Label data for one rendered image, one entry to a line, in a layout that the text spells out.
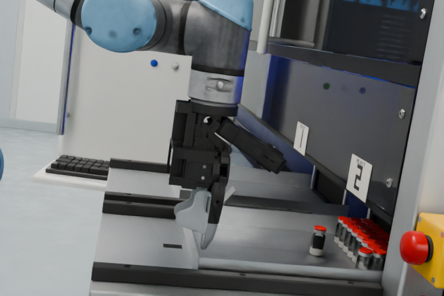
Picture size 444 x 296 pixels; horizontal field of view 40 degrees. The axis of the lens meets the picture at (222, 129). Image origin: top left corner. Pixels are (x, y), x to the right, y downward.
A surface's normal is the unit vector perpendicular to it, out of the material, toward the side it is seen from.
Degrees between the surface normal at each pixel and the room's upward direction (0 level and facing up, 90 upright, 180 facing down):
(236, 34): 90
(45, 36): 90
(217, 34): 90
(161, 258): 0
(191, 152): 90
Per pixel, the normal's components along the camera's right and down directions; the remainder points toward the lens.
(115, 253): 0.14, -0.98
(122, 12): -0.13, 0.14
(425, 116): -0.98, -0.11
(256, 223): 0.14, 0.17
